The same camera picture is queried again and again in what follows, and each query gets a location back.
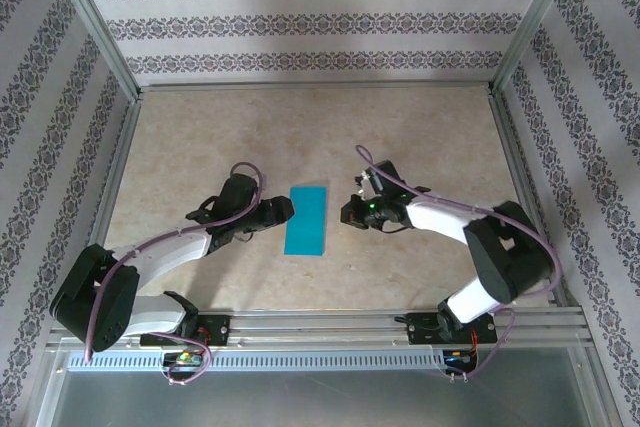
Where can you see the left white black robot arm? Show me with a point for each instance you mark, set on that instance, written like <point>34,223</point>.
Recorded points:
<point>165,252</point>

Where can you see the long aluminium mounting rail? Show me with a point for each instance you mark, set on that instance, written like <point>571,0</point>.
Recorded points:
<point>320,322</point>

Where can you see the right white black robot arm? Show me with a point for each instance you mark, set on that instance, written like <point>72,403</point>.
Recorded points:
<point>440,219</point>

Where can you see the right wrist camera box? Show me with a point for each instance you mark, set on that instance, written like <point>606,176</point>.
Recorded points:
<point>367,184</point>

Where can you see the shiny metal sheet panel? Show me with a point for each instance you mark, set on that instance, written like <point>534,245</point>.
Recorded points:
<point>320,399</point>

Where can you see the teal cloth sheet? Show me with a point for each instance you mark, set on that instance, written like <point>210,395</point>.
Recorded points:
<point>310,227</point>

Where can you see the slanted aluminium frame post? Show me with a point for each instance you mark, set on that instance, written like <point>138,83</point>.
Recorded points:
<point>537,17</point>
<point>92,22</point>

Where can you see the small electronics board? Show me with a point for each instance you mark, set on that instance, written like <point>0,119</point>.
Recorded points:
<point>182,358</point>
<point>457,358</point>

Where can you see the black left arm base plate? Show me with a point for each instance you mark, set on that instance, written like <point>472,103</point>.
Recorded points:
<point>220,329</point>

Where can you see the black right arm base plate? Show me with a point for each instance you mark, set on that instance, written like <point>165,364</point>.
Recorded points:
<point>420,332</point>

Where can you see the aluminium table side rail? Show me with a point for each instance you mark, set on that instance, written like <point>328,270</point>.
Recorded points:
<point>512,147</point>
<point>113,187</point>

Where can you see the thin aluminium wall rail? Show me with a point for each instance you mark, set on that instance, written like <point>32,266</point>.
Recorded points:
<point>320,86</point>

